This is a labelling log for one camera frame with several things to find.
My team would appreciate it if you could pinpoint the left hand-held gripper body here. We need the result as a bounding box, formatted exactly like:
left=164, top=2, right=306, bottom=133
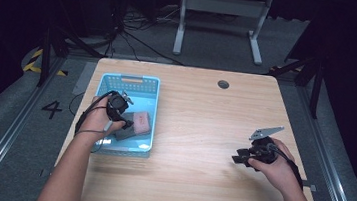
left=104, top=88, right=136, bottom=124

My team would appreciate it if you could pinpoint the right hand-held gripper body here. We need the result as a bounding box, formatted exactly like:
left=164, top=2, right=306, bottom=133
left=245, top=122, right=286, bottom=167

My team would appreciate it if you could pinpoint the pink sponge block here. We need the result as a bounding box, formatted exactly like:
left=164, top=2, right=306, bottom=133
left=112, top=107, right=154, bottom=145

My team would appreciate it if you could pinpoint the light blue plastic basket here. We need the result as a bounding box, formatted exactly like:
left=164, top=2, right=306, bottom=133
left=89, top=70, right=162, bottom=160

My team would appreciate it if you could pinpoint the person's left hand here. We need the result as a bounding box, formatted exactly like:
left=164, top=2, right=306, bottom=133
left=76, top=93, right=129, bottom=147

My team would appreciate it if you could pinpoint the person's right hand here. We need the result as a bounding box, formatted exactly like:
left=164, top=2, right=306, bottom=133
left=244, top=135, right=299, bottom=198

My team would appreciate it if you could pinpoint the grey round table grommet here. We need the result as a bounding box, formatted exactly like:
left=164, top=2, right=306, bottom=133
left=216, top=78, right=231, bottom=91

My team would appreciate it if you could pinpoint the black metal stand leg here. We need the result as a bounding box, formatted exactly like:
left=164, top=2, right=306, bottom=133
left=264, top=51, right=327, bottom=120
left=35, top=24, right=108, bottom=94

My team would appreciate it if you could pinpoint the yellow black hazard tape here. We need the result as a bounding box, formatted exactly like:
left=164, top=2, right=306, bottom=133
left=22, top=46, right=71, bottom=78

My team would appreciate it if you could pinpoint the left hand-held gripper black cable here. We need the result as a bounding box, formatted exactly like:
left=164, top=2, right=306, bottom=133
left=72, top=86, right=120, bottom=157

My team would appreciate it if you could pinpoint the hand-held gripper black cable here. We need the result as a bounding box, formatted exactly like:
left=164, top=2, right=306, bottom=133
left=262, top=142, right=309, bottom=191
left=72, top=86, right=120, bottom=157

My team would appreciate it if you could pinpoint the right hand-held gripper black cable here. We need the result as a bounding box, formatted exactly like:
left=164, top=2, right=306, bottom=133
left=262, top=142, right=309, bottom=191

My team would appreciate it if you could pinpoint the aluminium floor rail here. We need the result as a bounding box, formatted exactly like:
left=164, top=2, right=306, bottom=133
left=0, top=50, right=68, bottom=201
left=285, top=84, right=357, bottom=201

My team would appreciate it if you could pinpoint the bundle of black floor cables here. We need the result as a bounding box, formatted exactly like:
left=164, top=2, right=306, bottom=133
left=102, top=0, right=190, bottom=67

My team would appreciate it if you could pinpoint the white metal stand frame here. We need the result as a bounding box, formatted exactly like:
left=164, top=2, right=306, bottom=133
left=171, top=0, right=274, bottom=67

